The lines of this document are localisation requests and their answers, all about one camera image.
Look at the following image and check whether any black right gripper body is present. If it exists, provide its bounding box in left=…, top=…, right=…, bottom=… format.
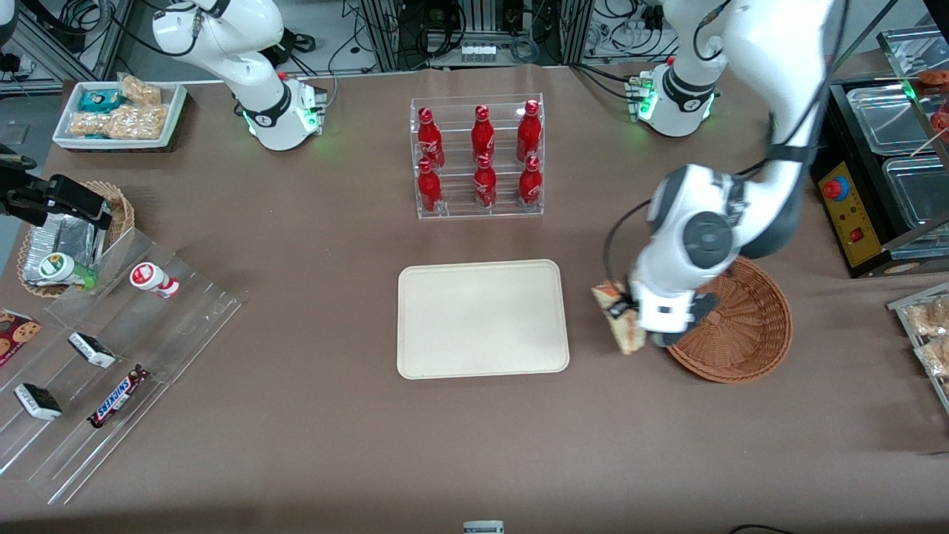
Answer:
left=0, top=175, right=113, bottom=228

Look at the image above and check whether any triangular sandwich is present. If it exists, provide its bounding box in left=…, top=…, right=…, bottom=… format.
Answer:
left=591, top=280, right=647, bottom=356

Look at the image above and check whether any light woven wicker basket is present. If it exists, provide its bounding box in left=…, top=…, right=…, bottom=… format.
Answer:
left=16, top=180, right=136, bottom=299

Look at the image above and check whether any brown woven wicker basket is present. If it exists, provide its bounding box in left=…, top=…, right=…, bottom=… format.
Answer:
left=662, top=256, right=793, bottom=384

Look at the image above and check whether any white rectangular snack tray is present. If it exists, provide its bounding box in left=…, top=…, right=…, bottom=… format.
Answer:
left=52, top=80, right=188, bottom=153

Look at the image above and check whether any cream rectangular plastic tray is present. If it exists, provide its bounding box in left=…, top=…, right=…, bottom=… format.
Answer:
left=397, top=259, right=571, bottom=380

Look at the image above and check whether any metal snack tray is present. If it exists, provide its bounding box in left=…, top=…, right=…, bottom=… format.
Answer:
left=887, top=282, right=949, bottom=414

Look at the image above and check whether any green-lid white drink bottle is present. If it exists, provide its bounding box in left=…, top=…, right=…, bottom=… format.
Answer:
left=39, top=252, right=99, bottom=290

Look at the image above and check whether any large clear rice snack pack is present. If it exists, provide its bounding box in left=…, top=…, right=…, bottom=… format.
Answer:
left=70, top=104, right=170, bottom=140

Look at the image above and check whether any teal snack packet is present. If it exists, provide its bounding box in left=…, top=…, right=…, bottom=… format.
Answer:
left=78, top=89, right=123, bottom=113

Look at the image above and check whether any red-lid white yogurt bottle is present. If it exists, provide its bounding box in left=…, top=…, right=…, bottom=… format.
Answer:
left=130, top=262, right=180, bottom=299

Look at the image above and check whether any small clear rice snack pack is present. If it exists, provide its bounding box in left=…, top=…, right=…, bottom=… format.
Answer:
left=119, top=74, right=162, bottom=106

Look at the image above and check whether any red chocolate chip cookie box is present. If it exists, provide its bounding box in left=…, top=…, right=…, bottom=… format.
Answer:
left=0, top=309, right=43, bottom=368

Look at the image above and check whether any black snack box white label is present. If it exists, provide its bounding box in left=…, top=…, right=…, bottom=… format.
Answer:
left=13, top=383, right=63, bottom=422
left=67, top=332, right=116, bottom=369

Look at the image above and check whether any red cola bottle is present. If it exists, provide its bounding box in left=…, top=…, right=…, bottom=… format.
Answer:
left=474, top=154, right=497, bottom=209
left=472, top=105, right=496, bottom=160
left=518, top=154, right=542, bottom=207
left=417, top=159, right=444, bottom=214
left=417, top=107, right=446, bottom=170
left=516, top=99, right=542, bottom=160

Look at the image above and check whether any clear acrylic tiered snack rack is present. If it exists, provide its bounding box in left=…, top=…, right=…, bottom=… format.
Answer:
left=0, top=226, right=244, bottom=507

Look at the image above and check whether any Snickers chocolate bar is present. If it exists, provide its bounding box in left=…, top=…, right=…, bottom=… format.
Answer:
left=87, top=364, right=151, bottom=429

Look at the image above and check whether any black food warmer yellow panel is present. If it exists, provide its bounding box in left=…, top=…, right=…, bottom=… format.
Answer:
left=810, top=74, right=949, bottom=280

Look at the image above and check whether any clear acrylic bottle rack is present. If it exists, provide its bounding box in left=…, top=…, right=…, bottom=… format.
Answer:
left=410, top=93, right=545, bottom=220

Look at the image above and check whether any clear wrapped pastry pack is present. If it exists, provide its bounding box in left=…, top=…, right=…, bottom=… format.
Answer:
left=913, top=337, right=949, bottom=377
left=906, top=295, right=949, bottom=338

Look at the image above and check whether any steel food pan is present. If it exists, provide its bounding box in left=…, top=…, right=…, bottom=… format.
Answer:
left=847, top=84, right=936, bottom=156
left=882, top=156, right=949, bottom=231

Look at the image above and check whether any glass display guard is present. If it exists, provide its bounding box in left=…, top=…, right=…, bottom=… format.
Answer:
left=877, top=26, right=949, bottom=179

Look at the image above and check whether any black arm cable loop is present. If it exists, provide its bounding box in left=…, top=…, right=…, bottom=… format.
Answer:
left=602, top=199, right=653, bottom=286

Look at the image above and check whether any aluminium frame equipment rack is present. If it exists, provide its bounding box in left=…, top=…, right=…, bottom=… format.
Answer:
left=360, top=0, right=594, bottom=71

